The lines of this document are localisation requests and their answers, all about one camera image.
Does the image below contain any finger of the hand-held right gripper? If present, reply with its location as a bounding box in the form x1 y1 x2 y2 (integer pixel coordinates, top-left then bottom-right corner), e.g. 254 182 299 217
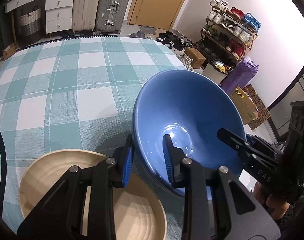
245 134 284 155
217 127 253 160

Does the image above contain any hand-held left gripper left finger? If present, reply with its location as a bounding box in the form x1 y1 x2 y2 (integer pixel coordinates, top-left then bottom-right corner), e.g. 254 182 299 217
17 134 135 240

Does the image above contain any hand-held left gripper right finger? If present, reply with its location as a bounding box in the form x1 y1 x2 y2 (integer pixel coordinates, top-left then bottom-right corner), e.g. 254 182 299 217
162 134 282 240

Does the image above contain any cream round plate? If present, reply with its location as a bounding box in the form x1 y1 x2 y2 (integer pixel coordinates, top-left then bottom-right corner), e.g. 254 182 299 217
18 149 167 240

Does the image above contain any person's right hand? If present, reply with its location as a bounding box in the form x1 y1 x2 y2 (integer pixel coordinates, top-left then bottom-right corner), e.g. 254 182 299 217
252 180 292 220

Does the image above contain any open plain cardboard box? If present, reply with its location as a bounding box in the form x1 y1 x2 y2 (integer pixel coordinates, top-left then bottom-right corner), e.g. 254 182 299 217
230 85 259 125

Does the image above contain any patterned cardboard box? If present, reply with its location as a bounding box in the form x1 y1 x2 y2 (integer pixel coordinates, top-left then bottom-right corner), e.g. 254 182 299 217
242 84 271 130

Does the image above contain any purple bag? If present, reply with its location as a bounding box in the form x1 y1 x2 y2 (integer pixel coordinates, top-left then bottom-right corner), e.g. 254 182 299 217
219 58 259 95

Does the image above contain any brown cardboard box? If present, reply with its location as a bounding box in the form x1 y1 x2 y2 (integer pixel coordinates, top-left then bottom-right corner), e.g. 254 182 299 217
183 47 207 69

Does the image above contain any teal checked tablecloth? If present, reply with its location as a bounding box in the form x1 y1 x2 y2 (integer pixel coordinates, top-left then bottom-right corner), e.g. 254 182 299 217
0 36 212 240

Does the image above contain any wooden shoe rack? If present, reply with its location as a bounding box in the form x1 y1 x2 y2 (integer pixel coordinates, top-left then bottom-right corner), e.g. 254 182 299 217
195 4 258 63

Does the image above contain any loose shoes pile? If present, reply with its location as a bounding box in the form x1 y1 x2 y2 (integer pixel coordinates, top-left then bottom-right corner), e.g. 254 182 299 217
155 31 194 71

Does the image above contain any grey floor cloth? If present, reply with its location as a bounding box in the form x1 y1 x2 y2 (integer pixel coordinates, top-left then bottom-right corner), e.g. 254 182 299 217
128 26 157 39

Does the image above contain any silver suitcase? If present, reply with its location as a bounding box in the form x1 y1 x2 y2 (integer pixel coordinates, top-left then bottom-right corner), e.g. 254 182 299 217
94 0 133 35

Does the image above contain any wooden door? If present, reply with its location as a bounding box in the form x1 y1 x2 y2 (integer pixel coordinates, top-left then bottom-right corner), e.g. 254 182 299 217
128 0 195 32

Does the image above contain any small cardboard box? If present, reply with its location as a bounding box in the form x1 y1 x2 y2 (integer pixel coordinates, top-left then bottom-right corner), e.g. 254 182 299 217
2 43 17 61

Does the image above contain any beige suitcase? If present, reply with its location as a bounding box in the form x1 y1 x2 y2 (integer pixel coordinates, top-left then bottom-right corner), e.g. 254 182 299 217
72 0 104 34

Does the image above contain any woven two-tone basket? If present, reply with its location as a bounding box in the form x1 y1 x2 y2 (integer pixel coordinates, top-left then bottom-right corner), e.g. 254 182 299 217
18 6 43 37

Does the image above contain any white desk with drawers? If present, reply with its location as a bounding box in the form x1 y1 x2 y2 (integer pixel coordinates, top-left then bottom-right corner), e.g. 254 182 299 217
5 0 75 39

